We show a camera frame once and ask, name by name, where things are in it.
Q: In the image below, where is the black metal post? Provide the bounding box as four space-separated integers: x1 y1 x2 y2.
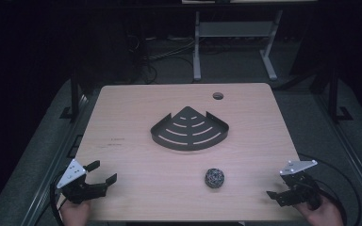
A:
327 66 354 124
59 70 82 121

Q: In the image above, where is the grey metal desk frame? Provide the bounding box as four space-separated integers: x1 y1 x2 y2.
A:
192 8 284 82

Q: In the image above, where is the person's left hand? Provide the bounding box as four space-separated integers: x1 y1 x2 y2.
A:
58 200 92 226

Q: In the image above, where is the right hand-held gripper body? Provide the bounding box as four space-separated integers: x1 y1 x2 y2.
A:
279 159 322 210

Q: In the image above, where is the aluminium frame rail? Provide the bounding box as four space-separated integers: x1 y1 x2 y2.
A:
20 90 103 226
313 92 362 218

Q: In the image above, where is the steel wool scouring ball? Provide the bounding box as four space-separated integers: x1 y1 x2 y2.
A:
204 168 226 189

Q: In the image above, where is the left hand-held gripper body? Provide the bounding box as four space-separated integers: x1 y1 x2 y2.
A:
57 158 92 205

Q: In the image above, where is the person's right hand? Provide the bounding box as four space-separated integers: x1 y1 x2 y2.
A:
294 195 346 226

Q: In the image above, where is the black metal corner shelf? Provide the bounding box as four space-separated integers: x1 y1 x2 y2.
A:
150 105 230 152

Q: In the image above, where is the bundle of floor cables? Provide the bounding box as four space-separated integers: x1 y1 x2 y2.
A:
124 33 196 86

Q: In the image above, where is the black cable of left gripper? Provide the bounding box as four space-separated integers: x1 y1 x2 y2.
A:
49 173 66 226

